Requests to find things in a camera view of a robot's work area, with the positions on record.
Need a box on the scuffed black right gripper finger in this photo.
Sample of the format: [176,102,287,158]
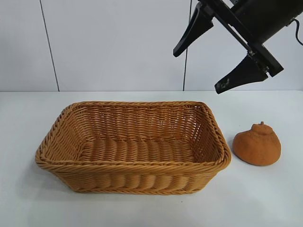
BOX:
[214,54,271,96]

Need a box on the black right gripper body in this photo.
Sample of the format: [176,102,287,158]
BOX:
[198,0,293,78]

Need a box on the clean black right gripper finger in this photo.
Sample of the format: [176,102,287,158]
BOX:
[173,3,215,58]

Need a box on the orange knobbed toy orange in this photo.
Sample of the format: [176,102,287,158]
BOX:
[232,121,282,167]

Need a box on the brown woven wicker basket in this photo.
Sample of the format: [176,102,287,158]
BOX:
[35,101,232,196]

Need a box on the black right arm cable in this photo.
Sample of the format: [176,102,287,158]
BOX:
[293,19,303,46]

